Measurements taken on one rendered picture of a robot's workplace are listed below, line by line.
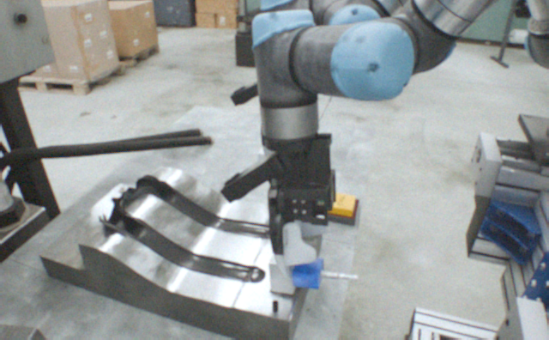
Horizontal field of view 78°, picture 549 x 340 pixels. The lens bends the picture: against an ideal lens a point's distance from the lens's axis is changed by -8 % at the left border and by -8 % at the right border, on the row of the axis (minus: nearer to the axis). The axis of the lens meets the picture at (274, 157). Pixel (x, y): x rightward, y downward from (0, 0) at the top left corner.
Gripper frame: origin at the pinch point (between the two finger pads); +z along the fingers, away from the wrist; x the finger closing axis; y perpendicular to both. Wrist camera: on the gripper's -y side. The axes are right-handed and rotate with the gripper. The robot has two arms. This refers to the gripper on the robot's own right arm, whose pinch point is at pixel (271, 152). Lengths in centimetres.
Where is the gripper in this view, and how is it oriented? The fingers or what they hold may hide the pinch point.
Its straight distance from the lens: 82.3
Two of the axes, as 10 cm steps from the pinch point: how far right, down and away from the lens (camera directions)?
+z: 0.0, 8.6, 5.0
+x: 3.0, -4.8, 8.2
